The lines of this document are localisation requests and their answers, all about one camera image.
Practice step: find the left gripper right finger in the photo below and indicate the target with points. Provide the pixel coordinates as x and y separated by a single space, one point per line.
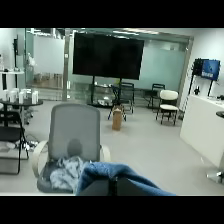
131 188

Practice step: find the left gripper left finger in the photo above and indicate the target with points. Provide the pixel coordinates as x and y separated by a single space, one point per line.
100 188

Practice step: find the blue garment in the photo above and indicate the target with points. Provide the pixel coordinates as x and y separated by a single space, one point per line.
106 168

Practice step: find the grey patterned garment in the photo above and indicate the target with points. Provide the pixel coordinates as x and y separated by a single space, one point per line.
66 172

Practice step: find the grey office chair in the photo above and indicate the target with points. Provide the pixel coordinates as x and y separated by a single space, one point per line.
75 124

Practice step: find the brown cardboard box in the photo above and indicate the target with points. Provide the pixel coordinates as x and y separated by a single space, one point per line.
117 119

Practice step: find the white cushioned black chair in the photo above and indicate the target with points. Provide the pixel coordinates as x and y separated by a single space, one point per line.
168 107

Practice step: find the white counter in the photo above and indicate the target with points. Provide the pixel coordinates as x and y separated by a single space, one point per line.
200 123

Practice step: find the black folding chair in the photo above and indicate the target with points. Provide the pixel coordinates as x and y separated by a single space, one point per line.
158 87
127 91

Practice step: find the white box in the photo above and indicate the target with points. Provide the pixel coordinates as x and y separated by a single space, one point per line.
12 96
34 97
21 97

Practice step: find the round black table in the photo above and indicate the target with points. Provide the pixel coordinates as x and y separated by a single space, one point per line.
23 103

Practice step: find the large black screen on stand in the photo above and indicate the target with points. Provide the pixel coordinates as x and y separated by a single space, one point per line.
106 55

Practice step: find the small blue monitor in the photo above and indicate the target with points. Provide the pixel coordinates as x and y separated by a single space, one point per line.
210 69

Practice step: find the black frame chair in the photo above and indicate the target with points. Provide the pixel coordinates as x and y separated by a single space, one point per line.
10 133

